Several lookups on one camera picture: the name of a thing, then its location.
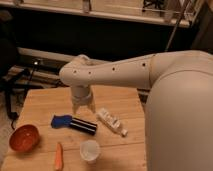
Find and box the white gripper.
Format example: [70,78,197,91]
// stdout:
[71,86,96,115]

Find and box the orange ceramic bowl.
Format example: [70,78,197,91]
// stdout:
[9,124,40,152]

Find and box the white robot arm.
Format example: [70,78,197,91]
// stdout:
[59,50,213,171]

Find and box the white tube bottle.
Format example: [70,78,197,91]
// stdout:
[96,108,128,137]

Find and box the blue and black tool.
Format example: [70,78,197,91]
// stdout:
[51,115,97,135]

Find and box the white plastic cup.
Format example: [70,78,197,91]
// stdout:
[80,140,101,164]

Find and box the orange carrot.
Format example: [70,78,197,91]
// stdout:
[54,143,63,171]

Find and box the black office chair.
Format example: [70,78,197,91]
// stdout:
[0,10,19,91]

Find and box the metal pole stand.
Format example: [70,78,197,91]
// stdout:
[165,0,191,52]

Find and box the dark cabinet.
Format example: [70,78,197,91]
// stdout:
[191,0,213,54]

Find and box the black cable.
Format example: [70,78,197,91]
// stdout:
[3,59,43,130]

